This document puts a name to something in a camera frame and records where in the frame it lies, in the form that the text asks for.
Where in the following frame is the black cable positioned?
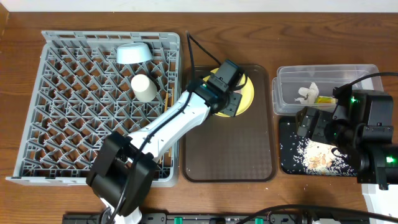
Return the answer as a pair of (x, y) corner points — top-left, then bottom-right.
(236, 203), (398, 224)

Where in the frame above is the grey dishwasher rack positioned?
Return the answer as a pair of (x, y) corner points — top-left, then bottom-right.
(8, 30), (182, 186)

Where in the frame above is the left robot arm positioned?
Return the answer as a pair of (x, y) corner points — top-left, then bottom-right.
(86, 79), (245, 223)

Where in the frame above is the spilled rice pile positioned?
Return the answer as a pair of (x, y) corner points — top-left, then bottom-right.
(281, 123), (355, 177)

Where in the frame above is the clear plastic container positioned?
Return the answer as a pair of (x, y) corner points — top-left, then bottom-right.
(272, 64), (379, 116)

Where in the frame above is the yellow green snack wrapper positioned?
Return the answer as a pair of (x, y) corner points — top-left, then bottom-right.
(315, 96), (338, 104)

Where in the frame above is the black waste tray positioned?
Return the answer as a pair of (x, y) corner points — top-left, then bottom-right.
(278, 116), (361, 178)

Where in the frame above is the white tissue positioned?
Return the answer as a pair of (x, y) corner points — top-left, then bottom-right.
(295, 82), (320, 105)

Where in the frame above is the yellow plate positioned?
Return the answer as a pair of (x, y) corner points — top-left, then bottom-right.
(202, 68), (254, 118)

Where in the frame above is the brown plastic serving tray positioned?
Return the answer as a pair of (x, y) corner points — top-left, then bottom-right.
(180, 65), (277, 183)

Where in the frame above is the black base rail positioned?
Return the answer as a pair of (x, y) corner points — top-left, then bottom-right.
(62, 213), (370, 224)

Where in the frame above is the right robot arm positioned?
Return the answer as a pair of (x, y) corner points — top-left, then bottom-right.
(295, 90), (397, 190)

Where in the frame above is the cream cup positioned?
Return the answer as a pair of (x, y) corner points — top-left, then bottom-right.
(131, 74), (157, 103)

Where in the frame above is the light blue bowl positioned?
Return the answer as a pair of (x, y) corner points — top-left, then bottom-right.
(116, 42), (152, 64)

